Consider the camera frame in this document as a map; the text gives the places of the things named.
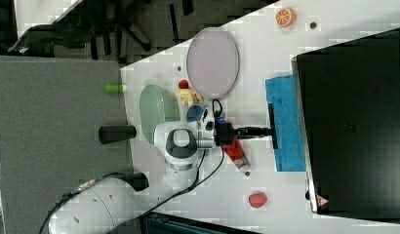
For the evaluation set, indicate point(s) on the black clamp knob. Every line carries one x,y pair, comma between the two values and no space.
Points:
110,134

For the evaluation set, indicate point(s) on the red strawberry toy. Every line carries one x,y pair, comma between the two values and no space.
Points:
183,84

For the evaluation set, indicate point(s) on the red ketchup bottle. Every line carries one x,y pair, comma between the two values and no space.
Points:
237,156

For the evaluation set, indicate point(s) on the black office chair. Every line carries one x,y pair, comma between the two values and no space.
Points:
75,23

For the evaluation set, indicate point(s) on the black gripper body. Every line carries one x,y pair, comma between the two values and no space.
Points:
225,134

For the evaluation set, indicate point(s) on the peeled banana toy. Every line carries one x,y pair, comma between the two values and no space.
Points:
189,97

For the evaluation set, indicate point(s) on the black toaster oven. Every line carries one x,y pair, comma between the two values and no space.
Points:
337,119

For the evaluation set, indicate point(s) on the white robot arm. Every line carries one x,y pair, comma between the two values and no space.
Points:
102,204

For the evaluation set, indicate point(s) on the green colander basket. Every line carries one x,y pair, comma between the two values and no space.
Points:
157,106

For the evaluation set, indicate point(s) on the pink strawberry toy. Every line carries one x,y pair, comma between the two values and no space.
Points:
257,200

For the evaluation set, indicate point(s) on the round lilac plate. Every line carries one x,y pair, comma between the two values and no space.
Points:
212,63

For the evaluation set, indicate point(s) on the blue bowl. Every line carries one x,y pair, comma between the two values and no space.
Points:
195,112

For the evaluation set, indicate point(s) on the orange slice toy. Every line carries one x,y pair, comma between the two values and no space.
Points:
285,17

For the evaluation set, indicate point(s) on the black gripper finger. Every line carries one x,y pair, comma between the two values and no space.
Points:
254,135
255,130

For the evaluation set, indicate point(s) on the green marker pen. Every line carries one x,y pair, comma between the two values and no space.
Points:
114,88

